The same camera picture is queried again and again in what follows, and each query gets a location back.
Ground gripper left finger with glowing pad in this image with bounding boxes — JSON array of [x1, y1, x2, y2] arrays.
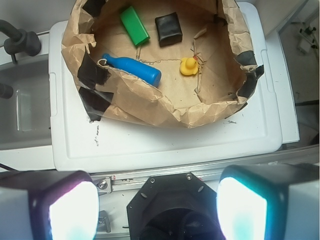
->
[[0, 170, 100, 240]]

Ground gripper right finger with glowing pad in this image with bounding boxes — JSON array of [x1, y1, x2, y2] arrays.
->
[[216, 163, 320, 240]]

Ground yellow rubber duck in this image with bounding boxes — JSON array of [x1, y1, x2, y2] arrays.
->
[[179, 57, 199, 76]]

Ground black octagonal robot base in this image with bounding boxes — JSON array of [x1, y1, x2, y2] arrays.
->
[[126, 172, 225, 240]]

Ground white plastic bin lid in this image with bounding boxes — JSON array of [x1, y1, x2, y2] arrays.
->
[[48, 2, 283, 173]]

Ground clear plastic container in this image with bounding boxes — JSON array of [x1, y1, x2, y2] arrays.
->
[[0, 54, 52, 150]]

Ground brown paper bag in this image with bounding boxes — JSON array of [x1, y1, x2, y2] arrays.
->
[[61, 0, 264, 129]]

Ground black clamp knob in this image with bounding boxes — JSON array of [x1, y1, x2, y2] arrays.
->
[[0, 19, 42, 65]]

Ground blue plastic bottle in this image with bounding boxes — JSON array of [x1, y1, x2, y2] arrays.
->
[[102, 53, 162, 88]]

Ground green rectangular block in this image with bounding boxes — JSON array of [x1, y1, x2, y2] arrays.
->
[[120, 6, 150, 47]]

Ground aluminium frame rail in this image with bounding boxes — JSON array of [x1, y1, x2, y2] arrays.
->
[[90, 144, 320, 195]]

